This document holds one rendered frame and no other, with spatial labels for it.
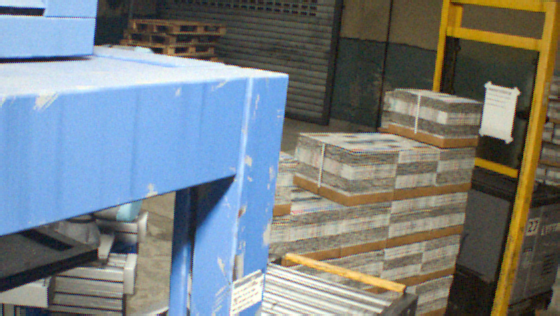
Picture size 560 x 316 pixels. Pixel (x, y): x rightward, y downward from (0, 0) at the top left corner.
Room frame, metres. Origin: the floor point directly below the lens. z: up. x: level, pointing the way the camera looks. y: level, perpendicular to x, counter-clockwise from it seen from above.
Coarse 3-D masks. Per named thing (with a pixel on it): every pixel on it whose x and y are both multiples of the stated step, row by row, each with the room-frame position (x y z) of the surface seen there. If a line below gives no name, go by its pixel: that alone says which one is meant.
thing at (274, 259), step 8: (272, 256) 2.25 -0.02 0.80; (280, 256) 2.26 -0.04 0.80; (280, 264) 2.25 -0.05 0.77; (152, 304) 1.74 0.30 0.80; (160, 304) 1.74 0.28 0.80; (168, 304) 1.75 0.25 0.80; (136, 312) 1.67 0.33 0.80; (144, 312) 1.68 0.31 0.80; (152, 312) 1.68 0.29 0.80; (160, 312) 1.69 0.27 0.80
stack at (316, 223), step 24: (312, 192) 3.06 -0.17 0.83; (288, 216) 2.66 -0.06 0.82; (312, 216) 2.74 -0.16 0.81; (336, 216) 2.83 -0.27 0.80; (360, 216) 2.92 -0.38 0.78; (384, 216) 3.02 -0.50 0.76; (408, 216) 3.12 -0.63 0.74; (288, 240) 2.68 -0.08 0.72; (312, 240) 2.75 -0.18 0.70; (336, 240) 2.84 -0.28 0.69; (360, 240) 2.93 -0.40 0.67; (336, 264) 2.85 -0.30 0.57; (360, 264) 2.94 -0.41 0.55; (384, 264) 3.05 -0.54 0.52; (408, 264) 3.16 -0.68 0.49; (360, 288) 2.96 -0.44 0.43; (408, 288) 3.18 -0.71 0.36
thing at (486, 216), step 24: (480, 168) 4.26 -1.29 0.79; (480, 192) 3.80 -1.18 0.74; (504, 192) 3.67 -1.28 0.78; (552, 192) 3.77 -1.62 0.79; (480, 216) 3.78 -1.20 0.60; (504, 216) 3.65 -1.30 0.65; (528, 216) 3.53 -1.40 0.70; (552, 216) 3.70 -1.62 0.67; (480, 240) 3.75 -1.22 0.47; (528, 240) 3.56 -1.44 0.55; (552, 240) 3.74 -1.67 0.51; (480, 264) 3.72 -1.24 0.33; (528, 264) 3.60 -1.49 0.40; (552, 264) 3.78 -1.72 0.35; (528, 288) 3.64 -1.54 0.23; (528, 312) 3.69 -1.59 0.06
